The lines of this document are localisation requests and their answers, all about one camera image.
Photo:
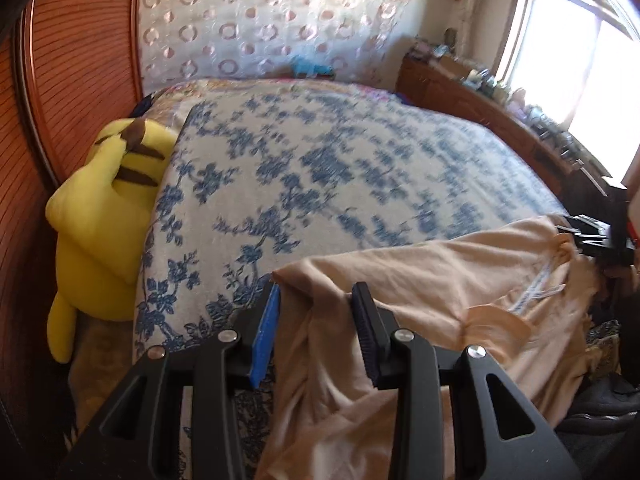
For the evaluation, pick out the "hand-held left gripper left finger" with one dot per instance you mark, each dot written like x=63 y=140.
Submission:
x=264 y=340

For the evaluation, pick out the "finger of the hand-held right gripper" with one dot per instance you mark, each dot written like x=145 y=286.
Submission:
x=590 y=235

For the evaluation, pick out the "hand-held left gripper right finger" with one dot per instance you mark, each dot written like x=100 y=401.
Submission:
x=365 y=335

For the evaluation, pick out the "beige printed t-shirt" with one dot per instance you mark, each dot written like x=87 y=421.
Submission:
x=425 y=285

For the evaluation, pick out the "dark cloth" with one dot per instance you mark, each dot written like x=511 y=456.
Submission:
x=605 y=400

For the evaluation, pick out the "brown fuzzy blanket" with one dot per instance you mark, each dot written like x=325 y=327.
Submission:
x=100 y=375

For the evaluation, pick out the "window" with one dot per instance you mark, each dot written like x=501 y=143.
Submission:
x=575 y=60

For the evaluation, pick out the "blue floral blanket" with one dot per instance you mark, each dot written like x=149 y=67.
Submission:
x=325 y=160

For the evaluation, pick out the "wooden cabinet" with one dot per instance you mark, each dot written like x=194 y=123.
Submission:
x=450 y=92

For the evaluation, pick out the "yellow plush toy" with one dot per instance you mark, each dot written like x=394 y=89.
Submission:
x=95 y=220

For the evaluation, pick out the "cardboard box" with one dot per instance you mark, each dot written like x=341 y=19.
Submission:
x=455 y=66

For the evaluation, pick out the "blue toy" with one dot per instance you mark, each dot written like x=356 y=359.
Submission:
x=310 y=67

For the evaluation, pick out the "circle patterned sheer curtain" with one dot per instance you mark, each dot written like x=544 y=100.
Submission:
x=250 y=20

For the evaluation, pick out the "wooden slatted wardrobe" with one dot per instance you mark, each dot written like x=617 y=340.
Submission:
x=75 y=60

